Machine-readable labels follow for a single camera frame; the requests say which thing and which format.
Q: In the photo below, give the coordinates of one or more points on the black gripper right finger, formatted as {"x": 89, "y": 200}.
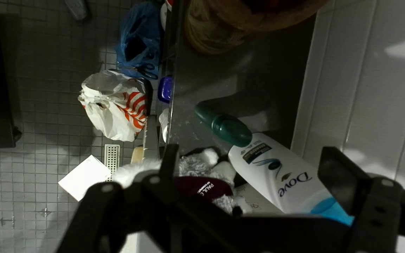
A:
{"x": 379, "y": 216}

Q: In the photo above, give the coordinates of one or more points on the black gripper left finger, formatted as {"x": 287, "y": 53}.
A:
{"x": 98, "y": 212}

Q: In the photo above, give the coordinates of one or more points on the white Dove bottle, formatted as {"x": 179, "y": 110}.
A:
{"x": 278, "y": 174}

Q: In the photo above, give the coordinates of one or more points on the grey shoe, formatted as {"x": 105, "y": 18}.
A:
{"x": 77, "y": 9}

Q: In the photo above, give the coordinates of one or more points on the white paper sheet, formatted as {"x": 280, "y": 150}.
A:
{"x": 85, "y": 178}

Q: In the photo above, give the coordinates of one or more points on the white floor drain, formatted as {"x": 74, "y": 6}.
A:
{"x": 112, "y": 157}

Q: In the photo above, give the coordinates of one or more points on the white orange plastic bag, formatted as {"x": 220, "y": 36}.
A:
{"x": 113, "y": 106}

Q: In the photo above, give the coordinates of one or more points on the blue cap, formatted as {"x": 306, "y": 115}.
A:
{"x": 167, "y": 89}

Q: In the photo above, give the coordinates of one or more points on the blue plastic bag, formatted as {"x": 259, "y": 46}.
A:
{"x": 140, "y": 43}

